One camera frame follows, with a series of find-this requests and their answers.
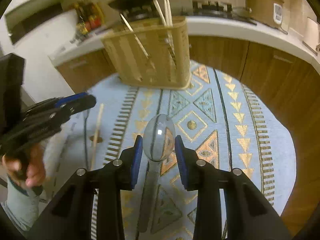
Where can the gas stove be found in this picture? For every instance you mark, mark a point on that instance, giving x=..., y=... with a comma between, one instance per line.
x=220, y=8

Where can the white box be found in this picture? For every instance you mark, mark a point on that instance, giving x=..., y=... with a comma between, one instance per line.
x=312, y=35

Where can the metal spoon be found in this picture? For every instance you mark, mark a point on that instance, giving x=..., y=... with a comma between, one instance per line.
x=158, y=135

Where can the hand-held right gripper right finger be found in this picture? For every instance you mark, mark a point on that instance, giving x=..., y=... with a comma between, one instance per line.
x=180, y=165

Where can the white kitchen countertop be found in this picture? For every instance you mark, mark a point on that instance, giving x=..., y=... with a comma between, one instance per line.
x=225, y=27

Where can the row of spice bottles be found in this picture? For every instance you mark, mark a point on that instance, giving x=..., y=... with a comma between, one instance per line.
x=87, y=20

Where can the brown rice cooker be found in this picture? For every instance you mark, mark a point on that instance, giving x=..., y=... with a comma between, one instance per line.
x=262, y=5

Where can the wooden chopstick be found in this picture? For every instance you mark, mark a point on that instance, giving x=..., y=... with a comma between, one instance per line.
x=166, y=12
x=97, y=135
x=160, y=12
x=132, y=32
x=170, y=12

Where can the blue patterned table mat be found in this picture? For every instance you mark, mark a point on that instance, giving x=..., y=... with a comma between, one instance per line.
x=250, y=192

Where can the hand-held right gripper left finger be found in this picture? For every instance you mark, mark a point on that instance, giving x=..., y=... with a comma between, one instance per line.
x=137, y=165

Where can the bamboo utensil holder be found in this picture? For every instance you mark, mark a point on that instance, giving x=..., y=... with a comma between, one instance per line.
x=147, y=55

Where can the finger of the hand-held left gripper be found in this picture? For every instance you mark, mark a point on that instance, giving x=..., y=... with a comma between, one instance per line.
x=80, y=99
x=75, y=110

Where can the person's left hand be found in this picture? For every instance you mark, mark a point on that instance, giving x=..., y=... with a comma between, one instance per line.
x=35, y=165

